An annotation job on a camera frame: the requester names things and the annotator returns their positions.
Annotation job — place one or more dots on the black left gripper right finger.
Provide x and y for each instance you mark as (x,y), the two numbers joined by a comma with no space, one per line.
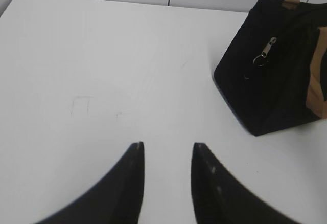
(218,197)

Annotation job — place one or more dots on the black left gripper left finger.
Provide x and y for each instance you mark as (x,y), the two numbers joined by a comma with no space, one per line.
(116,198)

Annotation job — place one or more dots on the black bag with tan handles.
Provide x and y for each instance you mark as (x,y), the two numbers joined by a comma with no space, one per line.
(290,90)

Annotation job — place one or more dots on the silver zipper pull with ring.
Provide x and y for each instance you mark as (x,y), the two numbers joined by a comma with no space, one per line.
(261,60)

